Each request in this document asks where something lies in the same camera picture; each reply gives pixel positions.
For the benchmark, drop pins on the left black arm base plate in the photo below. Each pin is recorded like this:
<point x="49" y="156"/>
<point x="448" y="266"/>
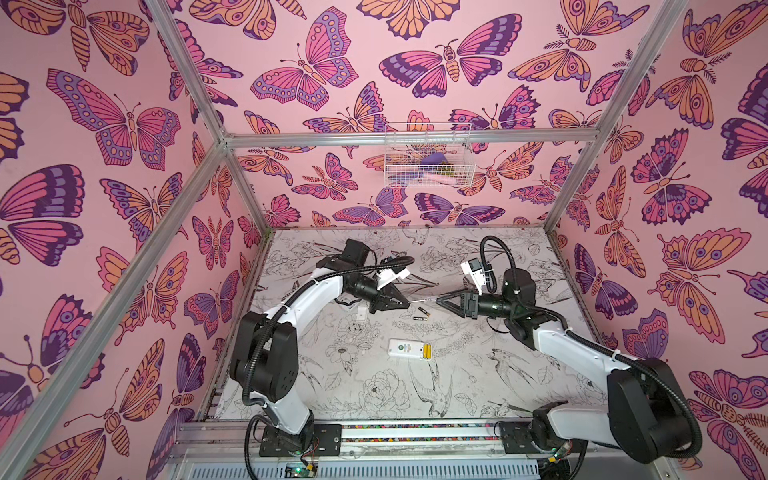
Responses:
<point x="323" y="440"/>

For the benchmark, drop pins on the purple item in basket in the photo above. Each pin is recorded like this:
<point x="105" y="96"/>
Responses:
<point x="433" y="160"/>

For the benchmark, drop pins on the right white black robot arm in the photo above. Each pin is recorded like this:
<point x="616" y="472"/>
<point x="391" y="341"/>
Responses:
<point x="645" y="414"/>

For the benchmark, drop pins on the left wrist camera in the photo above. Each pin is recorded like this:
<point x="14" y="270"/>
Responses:
<point x="390" y="275"/>

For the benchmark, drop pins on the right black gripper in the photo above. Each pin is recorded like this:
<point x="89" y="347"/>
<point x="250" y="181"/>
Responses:
<point x="468" y="303"/>

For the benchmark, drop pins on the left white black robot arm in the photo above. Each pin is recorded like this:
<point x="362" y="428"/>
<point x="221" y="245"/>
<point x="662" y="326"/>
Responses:
<point x="265" y="358"/>

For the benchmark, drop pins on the small white remote control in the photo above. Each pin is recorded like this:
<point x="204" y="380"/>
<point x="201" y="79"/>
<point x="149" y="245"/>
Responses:
<point x="409" y="349"/>

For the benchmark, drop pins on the aluminium front rail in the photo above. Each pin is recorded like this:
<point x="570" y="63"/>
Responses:
<point x="396" y="449"/>

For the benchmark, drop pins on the white wire basket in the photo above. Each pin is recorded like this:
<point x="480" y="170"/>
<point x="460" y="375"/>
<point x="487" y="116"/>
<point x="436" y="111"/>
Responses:
<point x="404" y="150"/>

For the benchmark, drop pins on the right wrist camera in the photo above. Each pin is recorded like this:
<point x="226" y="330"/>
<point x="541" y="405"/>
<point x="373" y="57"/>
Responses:
<point x="474" y="270"/>

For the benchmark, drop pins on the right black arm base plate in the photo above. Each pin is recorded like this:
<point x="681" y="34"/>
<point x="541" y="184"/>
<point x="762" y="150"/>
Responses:
<point x="522" y="437"/>

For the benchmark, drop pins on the small green circuit board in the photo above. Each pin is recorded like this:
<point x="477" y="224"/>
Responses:
<point x="299" y="471"/>

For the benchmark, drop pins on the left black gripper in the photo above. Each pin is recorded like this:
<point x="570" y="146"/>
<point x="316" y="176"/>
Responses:
<point x="388" y="300"/>

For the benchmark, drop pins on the clear handle screwdriver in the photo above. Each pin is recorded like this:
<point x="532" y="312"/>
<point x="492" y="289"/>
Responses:
<point x="428" y="299"/>

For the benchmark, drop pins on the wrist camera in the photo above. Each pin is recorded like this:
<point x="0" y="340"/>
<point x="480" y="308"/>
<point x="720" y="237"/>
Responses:
<point x="474" y="270"/>
<point x="390" y="275"/>

